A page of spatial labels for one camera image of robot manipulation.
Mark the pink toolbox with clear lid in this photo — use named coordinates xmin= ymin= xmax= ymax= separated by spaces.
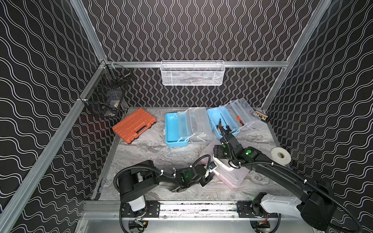
xmin=200 ymin=139 xmax=249 ymax=189

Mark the blue toolbox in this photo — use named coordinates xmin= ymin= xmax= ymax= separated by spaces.
xmin=164 ymin=107 xmax=213 ymax=148
xmin=207 ymin=99 xmax=260 ymax=139

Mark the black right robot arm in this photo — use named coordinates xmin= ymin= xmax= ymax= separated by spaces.
xmin=211 ymin=122 xmax=362 ymax=233

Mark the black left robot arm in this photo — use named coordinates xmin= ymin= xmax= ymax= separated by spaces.
xmin=113 ymin=154 xmax=217 ymax=212

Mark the orange screwdriver in tray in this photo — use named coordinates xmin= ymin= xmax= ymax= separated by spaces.
xmin=237 ymin=116 xmax=245 ymax=126

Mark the screwdriver bit holder box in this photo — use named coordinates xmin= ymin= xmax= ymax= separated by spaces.
xmin=254 ymin=110 xmax=271 ymax=123

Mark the white tape roll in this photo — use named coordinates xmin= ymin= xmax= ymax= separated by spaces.
xmin=270 ymin=147 xmax=291 ymax=166

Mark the red plastic tool case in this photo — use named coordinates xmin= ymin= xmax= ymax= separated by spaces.
xmin=112 ymin=108 xmax=157 ymax=144

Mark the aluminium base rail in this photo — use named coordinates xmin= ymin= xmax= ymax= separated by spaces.
xmin=119 ymin=201 xmax=278 ymax=220

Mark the white wire mesh basket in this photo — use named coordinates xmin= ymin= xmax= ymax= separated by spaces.
xmin=160 ymin=60 xmax=225 ymax=86

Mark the black wire basket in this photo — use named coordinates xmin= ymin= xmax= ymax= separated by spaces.
xmin=83 ymin=64 xmax=133 ymax=118

